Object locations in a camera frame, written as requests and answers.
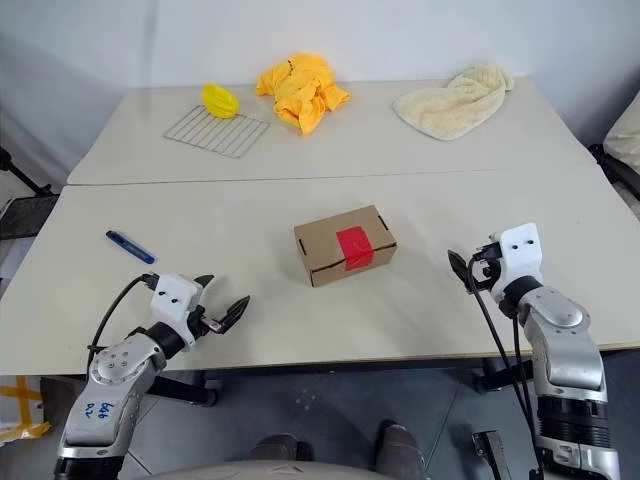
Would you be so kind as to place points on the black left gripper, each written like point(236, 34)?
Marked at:
point(205, 320)

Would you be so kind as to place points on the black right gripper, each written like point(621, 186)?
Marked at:
point(487, 280)

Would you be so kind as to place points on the blue utility knife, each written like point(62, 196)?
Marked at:
point(130, 246)

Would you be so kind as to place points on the cardboard box with red tape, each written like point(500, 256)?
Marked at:
point(325, 250)

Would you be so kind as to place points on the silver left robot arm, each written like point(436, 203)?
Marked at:
point(115, 365)

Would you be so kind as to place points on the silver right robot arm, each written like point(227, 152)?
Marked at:
point(565, 340)

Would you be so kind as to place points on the black table leg with caster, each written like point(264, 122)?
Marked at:
point(500, 380)
point(185, 390)

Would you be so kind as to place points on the cream towel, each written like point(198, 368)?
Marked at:
point(450, 110)

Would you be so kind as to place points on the dark brown rounded shape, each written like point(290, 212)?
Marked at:
point(280, 447)
point(400, 445)

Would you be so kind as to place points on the grey rounded robot body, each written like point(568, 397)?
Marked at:
point(265, 471)

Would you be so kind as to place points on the black chair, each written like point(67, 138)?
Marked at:
point(617, 175)

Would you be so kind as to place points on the dark metal foot plate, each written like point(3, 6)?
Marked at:
point(492, 455)

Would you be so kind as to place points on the yellow ridged plastic object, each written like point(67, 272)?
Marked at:
point(220, 100)

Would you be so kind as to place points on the cream cushion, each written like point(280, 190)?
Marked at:
point(625, 140)

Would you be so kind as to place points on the black mesh panel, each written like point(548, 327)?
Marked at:
point(27, 215)

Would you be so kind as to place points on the crumpled yellow cloth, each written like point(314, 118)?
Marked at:
point(300, 90)

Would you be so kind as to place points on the cardboard with yellow tape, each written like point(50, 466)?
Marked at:
point(20, 405)

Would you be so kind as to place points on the black tripod stand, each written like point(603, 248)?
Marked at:
point(22, 177)

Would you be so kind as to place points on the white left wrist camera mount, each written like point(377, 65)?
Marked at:
point(172, 295)

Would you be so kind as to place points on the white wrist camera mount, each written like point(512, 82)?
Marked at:
point(172, 295)
point(522, 250)

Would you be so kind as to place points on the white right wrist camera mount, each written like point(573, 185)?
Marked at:
point(522, 250)

